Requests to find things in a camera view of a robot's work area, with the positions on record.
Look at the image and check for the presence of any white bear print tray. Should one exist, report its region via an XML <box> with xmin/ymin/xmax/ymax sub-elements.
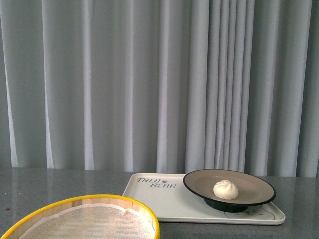
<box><xmin>123</xmin><ymin>173</ymin><xmax>286</xmax><ymax>225</ymax></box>

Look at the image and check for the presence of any yellow rimmed bamboo steamer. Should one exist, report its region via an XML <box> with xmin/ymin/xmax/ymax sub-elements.
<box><xmin>2</xmin><ymin>194</ymin><xmax>160</xmax><ymax>239</ymax></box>

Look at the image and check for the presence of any white steamer liner cloth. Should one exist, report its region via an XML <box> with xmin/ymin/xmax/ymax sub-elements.
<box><xmin>20</xmin><ymin>203</ymin><xmax>159</xmax><ymax>239</ymax></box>

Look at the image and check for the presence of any beige plate with black rim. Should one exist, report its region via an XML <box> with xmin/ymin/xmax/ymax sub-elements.
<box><xmin>183</xmin><ymin>169</ymin><xmax>276</xmax><ymax>213</ymax></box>

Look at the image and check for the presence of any white steamed bun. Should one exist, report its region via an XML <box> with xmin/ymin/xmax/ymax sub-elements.
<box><xmin>213</xmin><ymin>180</ymin><xmax>239</xmax><ymax>200</ymax></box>

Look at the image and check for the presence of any grey pleated curtain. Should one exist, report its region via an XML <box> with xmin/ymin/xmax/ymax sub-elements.
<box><xmin>0</xmin><ymin>0</ymin><xmax>319</xmax><ymax>177</ymax></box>

